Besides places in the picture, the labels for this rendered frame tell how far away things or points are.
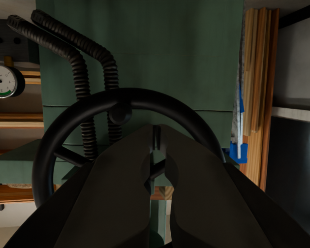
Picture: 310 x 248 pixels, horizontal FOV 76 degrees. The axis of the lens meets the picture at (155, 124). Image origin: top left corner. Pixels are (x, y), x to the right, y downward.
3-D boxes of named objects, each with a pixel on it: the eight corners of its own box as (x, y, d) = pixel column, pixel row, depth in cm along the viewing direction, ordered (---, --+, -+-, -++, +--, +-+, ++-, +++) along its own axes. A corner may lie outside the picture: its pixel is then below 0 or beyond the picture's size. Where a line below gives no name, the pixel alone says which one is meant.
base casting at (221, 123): (235, 111, 46) (232, 149, 48) (188, 100, 103) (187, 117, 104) (39, 106, 45) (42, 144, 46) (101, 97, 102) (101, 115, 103)
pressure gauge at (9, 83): (14, 54, 37) (17, 98, 38) (26, 57, 41) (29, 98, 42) (-21, 53, 37) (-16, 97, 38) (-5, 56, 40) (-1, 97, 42)
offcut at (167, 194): (165, 186, 49) (165, 201, 50) (182, 184, 50) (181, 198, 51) (159, 178, 53) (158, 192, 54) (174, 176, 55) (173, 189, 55)
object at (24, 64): (25, 19, 38) (28, 62, 40) (55, 36, 50) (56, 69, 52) (-20, 17, 38) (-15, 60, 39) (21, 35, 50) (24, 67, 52)
